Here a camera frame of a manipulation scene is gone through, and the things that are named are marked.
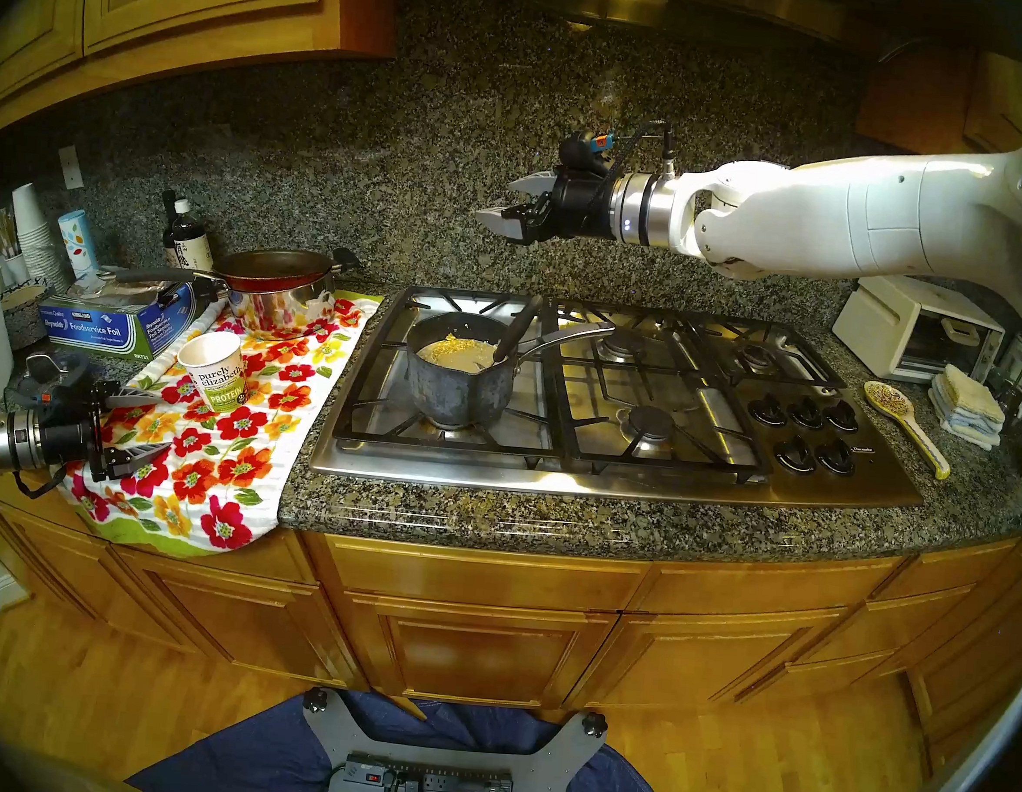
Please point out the cup of wooden sticks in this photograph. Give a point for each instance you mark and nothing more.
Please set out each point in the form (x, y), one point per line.
(14, 267)

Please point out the black cooktop knob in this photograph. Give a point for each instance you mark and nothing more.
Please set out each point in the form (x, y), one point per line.
(794, 454)
(806, 411)
(842, 414)
(835, 455)
(770, 409)

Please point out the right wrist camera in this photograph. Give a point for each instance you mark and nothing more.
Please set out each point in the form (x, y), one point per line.
(580, 153)

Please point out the white paper oats cup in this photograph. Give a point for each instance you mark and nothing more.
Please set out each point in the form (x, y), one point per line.
(216, 374)

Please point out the dark grey saucepan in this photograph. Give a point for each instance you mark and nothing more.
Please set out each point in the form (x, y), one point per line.
(454, 395)

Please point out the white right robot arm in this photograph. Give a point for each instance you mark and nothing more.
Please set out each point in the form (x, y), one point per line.
(837, 222)

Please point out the wooden base cabinets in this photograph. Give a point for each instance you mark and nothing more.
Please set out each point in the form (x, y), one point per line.
(476, 641)

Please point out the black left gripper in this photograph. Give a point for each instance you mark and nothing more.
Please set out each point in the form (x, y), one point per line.
(68, 430)

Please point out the floral kitchen towel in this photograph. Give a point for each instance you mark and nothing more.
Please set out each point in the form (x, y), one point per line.
(210, 466)

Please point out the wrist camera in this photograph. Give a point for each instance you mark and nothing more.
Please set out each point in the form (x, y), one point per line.
(51, 369)
(580, 153)

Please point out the folded dish cloth stack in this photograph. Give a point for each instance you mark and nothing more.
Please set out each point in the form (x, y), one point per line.
(963, 405)

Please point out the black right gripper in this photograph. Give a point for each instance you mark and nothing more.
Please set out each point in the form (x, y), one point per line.
(581, 208)

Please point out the dark bottle white cap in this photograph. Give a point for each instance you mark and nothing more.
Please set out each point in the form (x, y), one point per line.
(192, 246)

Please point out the stainless gas cooktop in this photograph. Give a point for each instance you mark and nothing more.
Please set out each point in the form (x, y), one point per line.
(862, 489)

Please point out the stack of white cups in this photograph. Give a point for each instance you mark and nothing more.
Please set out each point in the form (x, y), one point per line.
(34, 231)

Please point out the white toaster oven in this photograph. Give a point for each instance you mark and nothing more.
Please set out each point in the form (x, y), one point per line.
(873, 325)

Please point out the yellow ceramic spoon rest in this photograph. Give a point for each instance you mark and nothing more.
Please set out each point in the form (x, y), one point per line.
(890, 400)

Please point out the dark bottle black cap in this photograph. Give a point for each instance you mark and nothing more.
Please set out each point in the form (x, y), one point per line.
(168, 219)

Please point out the black cooking spoon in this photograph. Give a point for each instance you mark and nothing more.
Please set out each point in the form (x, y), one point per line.
(518, 326)

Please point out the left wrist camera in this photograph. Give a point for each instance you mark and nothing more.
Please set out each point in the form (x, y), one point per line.
(51, 369)

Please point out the steel pan red rim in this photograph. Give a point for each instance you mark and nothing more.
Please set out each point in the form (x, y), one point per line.
(278, 305)

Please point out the white wall outlet plate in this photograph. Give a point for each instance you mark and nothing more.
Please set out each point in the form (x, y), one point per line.
(71, 168)

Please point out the blue floor cloth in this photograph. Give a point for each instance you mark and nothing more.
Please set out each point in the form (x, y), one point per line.
(250, 765)

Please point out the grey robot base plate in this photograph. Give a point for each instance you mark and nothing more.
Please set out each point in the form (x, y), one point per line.
(555, 769)

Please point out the blue foil box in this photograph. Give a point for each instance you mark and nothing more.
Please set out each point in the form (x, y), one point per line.
(106, 332)

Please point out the blue dotted paper cup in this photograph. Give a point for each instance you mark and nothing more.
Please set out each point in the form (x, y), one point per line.
(77, 243)

